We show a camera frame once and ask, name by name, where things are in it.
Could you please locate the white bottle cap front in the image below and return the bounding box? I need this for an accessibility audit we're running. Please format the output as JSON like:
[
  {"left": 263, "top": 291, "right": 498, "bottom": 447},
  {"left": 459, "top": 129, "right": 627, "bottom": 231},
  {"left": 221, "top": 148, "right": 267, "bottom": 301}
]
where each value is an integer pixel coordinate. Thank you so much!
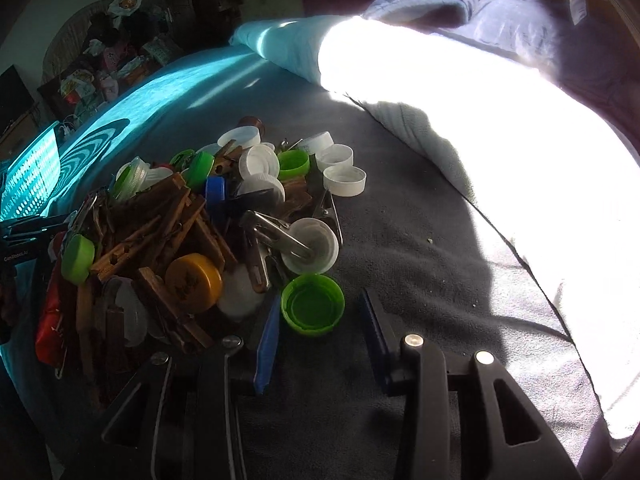
[{"left": 282, "top": 218, "right": 340, "bottom": 274}]

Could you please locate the brown bottle cap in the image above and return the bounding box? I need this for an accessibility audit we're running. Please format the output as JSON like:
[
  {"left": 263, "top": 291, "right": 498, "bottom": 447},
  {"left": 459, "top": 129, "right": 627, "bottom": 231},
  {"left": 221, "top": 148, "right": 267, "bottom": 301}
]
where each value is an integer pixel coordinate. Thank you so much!
[{"left": 238, "top": 116, "right": 265, "bottom": 133}]

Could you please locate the blue bottle cap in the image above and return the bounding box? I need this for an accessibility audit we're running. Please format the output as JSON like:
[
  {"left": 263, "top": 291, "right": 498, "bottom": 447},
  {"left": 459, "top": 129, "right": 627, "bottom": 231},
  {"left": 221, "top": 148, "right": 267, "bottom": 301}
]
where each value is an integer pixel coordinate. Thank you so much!
[{"left": 204, "top": 176, "right": 226, "bottom": 207}]

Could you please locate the white perforated plastic basket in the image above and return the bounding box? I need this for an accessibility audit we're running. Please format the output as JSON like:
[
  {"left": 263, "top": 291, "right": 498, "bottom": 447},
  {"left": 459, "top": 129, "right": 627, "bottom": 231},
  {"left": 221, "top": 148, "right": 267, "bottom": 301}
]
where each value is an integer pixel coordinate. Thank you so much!
[{"left": 1, "top": 122, "right": 61, "bottom": 221}]

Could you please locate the purple down jacket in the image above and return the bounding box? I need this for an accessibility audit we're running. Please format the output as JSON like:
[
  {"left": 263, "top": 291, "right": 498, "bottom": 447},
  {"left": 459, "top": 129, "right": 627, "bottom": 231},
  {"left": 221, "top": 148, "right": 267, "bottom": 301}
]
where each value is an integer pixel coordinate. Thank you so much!
[{"left": 361, "top": 0, "right": 639, "bottom": 140}]

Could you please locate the green bottle cap centre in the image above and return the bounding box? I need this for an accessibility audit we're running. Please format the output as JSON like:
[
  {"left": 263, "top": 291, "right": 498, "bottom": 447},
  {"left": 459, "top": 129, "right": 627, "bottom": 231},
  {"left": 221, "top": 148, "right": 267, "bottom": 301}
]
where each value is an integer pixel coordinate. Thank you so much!
[{"left": 278, "top": 150, "right": 310, "bottom": 181}]

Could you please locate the black television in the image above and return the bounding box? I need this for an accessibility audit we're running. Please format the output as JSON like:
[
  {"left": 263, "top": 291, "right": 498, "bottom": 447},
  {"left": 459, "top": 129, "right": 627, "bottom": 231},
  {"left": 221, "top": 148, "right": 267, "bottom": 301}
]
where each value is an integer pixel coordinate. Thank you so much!
[{"left": 0, "top": 65, "right": 35, "bottom": 133}]

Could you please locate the green open bottle cap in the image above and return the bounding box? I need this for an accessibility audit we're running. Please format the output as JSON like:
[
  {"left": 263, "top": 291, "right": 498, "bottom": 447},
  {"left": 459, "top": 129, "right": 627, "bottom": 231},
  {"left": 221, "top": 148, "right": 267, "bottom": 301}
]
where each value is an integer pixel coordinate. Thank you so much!
[{"left": 280, "top": 274, "right": 345, "bottom": 337}]

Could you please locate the metal clip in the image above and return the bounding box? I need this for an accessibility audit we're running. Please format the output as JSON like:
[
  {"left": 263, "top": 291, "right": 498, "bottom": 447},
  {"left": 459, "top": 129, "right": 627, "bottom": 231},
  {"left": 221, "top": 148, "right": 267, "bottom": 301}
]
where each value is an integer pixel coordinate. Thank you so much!
[{"left": 240, "top": 210, "right": 314, "bottom": 294}]

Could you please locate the white bottle cap far right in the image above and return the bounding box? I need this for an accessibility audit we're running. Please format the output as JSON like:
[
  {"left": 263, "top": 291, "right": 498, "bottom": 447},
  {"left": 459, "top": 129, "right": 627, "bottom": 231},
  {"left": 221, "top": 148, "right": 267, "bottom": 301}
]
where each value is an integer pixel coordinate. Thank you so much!
[{"left": 323, "top": 166, "right": 367, "bottom": 197}]

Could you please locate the orange bottle cap with writing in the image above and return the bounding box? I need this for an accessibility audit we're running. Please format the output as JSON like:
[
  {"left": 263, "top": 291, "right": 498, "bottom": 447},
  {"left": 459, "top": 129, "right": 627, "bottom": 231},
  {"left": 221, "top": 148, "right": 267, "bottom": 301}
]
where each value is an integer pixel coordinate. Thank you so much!
[{"left": 165, "top": 252, "right": 224, "bottom": 314}]

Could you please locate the white bottle cap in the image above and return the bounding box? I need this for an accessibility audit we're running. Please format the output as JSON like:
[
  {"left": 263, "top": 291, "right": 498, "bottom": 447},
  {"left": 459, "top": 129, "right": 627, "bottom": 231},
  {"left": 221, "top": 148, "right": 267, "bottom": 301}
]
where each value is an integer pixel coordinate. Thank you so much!
[
  {"left": 323, "top": 166, "right": 367, "bottom": 197},
  {"left": 282, "top": 218, "right": 340, "bottom": 274}
]

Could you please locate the wooden clothespin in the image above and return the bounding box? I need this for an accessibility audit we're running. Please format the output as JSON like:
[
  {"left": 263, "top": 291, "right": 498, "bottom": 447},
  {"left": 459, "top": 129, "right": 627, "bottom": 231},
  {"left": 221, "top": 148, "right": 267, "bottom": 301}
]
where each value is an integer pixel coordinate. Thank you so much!
[{"left": 90, "top": 192, "right": 205, "bottom": 283}]

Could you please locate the red toothpaste tube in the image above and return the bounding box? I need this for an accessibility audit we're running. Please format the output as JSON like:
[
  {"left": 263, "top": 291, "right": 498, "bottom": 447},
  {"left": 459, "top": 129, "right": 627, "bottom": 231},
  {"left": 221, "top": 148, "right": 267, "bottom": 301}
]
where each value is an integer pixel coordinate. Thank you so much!
[{"left": 35, "top": 258, "right": 65, "bottom": 368}]

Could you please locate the white quilt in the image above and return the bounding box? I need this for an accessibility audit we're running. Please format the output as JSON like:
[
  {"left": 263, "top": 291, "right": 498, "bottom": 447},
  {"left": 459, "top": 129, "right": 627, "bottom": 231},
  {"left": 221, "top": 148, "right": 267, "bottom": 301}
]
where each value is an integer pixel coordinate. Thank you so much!
[{"left": 229, "top": 14, "right": 640, "bottom": 441}]

